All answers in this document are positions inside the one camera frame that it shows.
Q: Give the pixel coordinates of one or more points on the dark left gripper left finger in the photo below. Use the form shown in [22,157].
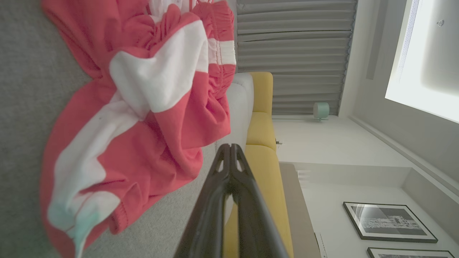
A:
[204,222]

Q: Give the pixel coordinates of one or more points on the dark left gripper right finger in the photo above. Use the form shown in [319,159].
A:
[254,222]

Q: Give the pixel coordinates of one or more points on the red white striped shorts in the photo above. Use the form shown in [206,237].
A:
[161,143]

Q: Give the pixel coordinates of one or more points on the beige wooden side panel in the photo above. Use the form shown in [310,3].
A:
[297,215]

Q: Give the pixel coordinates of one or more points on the light grey sofa backrest cushion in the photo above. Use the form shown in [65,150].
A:
[241,107]

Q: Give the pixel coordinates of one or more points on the mint green round lamp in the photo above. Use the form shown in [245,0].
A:
[321,110]

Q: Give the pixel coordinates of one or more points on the black framed picture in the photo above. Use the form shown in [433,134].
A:
[389,222]
[408,253]

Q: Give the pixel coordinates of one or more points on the grey pleated curtain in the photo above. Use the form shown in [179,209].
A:
[297,53]

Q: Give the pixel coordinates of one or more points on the grey fabric sofa seat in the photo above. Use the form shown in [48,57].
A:
[21,107]

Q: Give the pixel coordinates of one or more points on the recessed bright ceiling light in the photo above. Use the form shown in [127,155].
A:
[426,64]

